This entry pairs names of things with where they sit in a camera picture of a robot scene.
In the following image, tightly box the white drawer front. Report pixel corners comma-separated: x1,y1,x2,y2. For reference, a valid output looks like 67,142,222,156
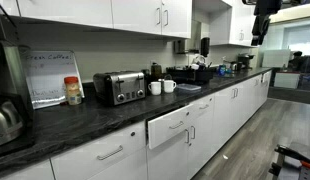
0,159,55,180

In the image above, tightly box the clear plastic food container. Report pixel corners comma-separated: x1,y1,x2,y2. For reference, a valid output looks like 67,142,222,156
176,83,203,93

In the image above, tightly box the steel coffee carafe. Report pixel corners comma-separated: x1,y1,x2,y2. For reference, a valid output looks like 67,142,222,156
0,99,25,148

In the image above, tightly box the black robot stand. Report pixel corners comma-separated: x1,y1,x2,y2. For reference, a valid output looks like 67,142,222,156
268,141,310,180

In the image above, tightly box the grey wall box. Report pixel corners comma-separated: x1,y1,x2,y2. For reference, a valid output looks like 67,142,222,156
173,39,188,55

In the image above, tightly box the white lower cabinet door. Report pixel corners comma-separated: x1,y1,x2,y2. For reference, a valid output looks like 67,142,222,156
234,77,263,129
212,85,237,151
187,113,215,179
146,128,191,180

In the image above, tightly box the blue bottle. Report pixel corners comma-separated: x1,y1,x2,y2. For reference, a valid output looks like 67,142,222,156
217,64,228,77

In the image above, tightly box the handwritten whiteboard sign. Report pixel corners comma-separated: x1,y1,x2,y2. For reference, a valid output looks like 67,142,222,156
20,49,85,110

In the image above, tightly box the black steel coffee maker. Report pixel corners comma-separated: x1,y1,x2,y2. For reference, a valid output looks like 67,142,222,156
0,0,35,158

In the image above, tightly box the white upper cabinet door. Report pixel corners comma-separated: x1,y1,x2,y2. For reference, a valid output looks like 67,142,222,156
111,0,163,35
160,0,193,39
16,0,114,29
0,0,21,17

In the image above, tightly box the white cabinet door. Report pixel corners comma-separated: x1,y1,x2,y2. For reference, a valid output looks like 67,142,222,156
146,128,191,180
212,85,237,151
16,0,114,29
160,0,193,39
234,77,263,129
0,0,21,17
187,113,215,179
111,0,163,35

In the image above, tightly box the white ceramic mug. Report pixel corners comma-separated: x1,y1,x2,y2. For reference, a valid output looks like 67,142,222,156
163,79,178,94
147,81,162,96

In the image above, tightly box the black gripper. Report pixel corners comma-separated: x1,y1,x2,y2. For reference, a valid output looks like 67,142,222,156
250,0,283,47

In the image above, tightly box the black espresso machine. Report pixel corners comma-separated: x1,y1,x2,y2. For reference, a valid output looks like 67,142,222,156
237,53,255,71

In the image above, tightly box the orange handled clamp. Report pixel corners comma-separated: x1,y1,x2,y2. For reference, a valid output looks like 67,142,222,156
274,144,310,172

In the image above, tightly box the white drawer with round lock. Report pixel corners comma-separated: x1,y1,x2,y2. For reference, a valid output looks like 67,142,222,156
50,120,147,180

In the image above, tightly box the jar with orange lid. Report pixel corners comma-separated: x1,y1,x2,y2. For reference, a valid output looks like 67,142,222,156
63,76,83,106

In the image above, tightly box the white corner upper cabinet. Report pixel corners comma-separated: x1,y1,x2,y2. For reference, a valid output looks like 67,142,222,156
209,0,257,48

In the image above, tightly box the white storage box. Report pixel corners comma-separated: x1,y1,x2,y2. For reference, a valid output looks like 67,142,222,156
262,49,292,69
273,72,301,90

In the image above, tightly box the steel four-slot toaster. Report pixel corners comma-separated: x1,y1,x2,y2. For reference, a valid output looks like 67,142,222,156
92,70,147,107

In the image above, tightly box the black dish rack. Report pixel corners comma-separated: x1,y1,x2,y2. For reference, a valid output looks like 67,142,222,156
165,65,218,85

